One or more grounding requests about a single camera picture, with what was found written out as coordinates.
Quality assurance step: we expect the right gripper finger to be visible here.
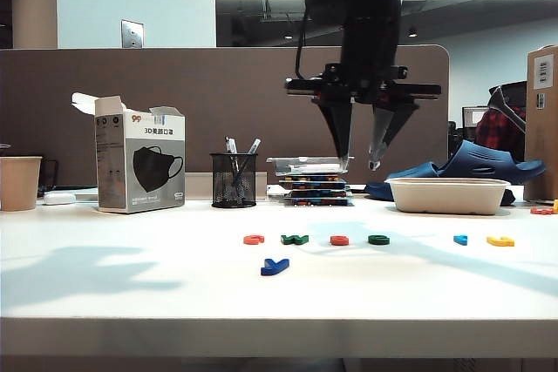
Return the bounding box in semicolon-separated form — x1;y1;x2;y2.
311;98;355;172
367;99;422;172

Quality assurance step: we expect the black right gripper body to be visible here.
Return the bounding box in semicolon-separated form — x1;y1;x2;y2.
285;18;441;105

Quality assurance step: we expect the blue letter y magnet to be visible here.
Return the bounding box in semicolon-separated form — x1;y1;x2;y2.
260;257;291;277

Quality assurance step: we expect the dark blue rubber slipper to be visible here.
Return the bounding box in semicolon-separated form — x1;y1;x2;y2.
438;139;548;186
364;161;441;202

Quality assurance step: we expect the clear plastic case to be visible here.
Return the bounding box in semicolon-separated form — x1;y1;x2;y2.
266;155;356;178

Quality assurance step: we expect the black silver pen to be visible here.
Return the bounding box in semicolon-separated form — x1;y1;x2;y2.
224;136;241;186
237;138;263;186

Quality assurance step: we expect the black computer monitor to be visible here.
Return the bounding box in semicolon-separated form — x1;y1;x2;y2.
461;105;488;146

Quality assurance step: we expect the beige pulp tray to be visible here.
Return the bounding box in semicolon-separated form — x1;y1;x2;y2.
386;177;512;216

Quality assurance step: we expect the black mesh pen holder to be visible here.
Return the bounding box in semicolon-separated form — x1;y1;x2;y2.
209;152;259;210

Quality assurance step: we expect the black office chair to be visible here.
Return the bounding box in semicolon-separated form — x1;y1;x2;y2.
487;80;528;133

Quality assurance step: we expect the brown desk partition panel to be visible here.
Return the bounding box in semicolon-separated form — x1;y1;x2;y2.
0;44;451;188

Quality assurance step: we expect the brown cardboard box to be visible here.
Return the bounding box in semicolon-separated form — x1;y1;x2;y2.
525;44;558;202

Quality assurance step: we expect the grey white mask box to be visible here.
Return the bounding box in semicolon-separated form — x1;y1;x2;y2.
71;91;187;215

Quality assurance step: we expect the white earbud case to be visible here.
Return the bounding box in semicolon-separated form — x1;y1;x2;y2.
43;192;78;206

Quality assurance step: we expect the beige paper cup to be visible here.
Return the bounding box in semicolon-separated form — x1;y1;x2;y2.
0;156;44;212

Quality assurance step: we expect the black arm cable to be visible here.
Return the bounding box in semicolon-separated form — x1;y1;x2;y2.
295;0;329;82

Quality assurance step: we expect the metal wall switch plate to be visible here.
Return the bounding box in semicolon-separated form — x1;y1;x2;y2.
120;18;146;49

